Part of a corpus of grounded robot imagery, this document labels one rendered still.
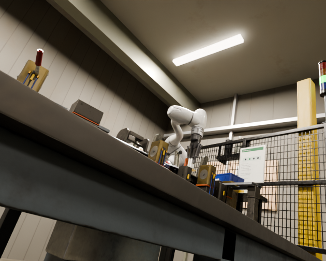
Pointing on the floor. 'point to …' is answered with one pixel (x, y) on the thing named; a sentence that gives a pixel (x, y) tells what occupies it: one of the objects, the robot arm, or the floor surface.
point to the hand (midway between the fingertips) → (191, 163)
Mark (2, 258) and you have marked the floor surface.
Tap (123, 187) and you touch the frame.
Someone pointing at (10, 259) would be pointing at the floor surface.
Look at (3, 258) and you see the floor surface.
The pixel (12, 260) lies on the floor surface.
